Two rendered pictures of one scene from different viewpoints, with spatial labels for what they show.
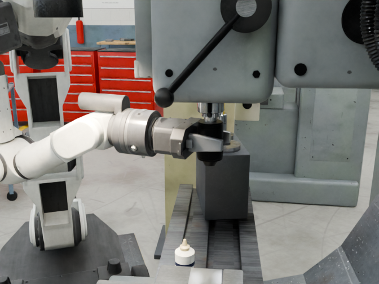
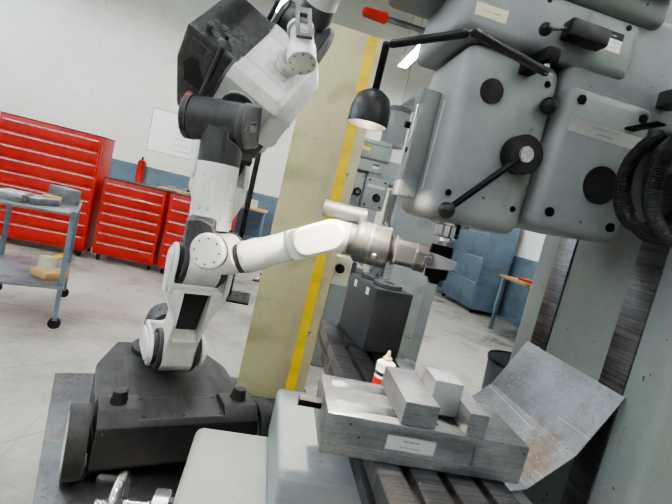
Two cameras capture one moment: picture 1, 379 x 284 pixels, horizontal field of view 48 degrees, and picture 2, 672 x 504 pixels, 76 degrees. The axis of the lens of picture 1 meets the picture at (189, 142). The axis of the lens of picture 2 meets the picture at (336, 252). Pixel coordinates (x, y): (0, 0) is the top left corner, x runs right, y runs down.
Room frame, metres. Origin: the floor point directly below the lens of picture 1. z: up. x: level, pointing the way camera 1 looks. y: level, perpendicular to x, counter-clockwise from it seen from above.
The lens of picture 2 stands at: (-0.07, 0.39, 1.29)
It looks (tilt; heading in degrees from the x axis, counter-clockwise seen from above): 6 degrees down; 346
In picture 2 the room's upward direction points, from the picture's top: 14 degrees clockwise
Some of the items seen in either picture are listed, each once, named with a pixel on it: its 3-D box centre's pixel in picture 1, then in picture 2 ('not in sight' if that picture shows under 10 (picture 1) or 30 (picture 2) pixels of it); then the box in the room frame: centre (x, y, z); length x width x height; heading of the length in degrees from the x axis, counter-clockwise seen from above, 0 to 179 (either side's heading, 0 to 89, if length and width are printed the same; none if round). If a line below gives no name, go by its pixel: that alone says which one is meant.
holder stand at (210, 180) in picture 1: (220, 171); (373, 309); (1.18, -0.09, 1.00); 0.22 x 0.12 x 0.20; 5
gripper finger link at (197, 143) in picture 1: (204, 144); (440, 263); (0.72, -0.03, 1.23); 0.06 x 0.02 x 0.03; 70
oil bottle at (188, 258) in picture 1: (184, 263); (383, 374); (0.77, 0.01, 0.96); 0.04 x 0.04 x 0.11
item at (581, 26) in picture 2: not in sight; (570, 34); (0.60, -0.09, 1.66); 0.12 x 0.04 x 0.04; 85
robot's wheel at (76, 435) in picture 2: not in sight; (75, 441); (1.14, 0.68, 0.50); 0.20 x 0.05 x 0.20; 17
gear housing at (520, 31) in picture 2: not in sight; (516, 47); (0.74, -0.08, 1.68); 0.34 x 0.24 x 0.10; 85
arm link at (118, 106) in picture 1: (111, 121); (345, 231); (0.82, 0.15, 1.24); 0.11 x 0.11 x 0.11; 70
